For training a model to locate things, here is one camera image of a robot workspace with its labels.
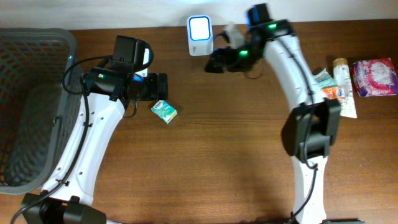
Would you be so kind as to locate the teal toilet wipes pack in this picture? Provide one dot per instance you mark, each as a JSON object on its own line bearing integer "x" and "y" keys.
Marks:
{"x": 325, "y": 80}

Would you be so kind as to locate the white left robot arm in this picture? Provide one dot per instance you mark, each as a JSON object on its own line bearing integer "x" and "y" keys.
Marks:
{"x": 107, "y": 90}

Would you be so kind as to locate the orange Kleenex tissue pack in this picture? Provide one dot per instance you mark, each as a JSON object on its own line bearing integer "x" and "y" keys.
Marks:
{"x": 336, "y": 92}

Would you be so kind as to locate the white barcode scanner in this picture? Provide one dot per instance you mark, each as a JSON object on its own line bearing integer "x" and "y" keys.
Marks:
{"x": 200, "y": 35}

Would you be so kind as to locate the grey plastic basket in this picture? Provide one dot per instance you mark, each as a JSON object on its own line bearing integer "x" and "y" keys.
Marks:
{"x": 37, "y": 115}

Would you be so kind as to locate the white floral lotion tube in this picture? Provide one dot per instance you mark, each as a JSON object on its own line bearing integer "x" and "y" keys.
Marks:
{"x": 342, "y": 77}

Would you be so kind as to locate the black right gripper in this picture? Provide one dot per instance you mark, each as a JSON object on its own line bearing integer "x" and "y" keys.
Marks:
{"x": 223, "y": 55}

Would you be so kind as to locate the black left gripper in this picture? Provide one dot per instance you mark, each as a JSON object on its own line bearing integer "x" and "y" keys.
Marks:
{"x": 152, "y": 89}

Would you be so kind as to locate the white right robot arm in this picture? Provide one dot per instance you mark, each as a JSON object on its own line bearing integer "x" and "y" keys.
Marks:
{"x": 312, "y": 124}

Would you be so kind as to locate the red purple pad package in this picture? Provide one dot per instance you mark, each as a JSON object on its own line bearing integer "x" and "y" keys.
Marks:
{"x": 375, "y": 77}

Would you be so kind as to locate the teal Kleenex tissue pack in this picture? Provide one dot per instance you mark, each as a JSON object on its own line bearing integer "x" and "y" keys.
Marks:
{"x": 164, "y": 111}

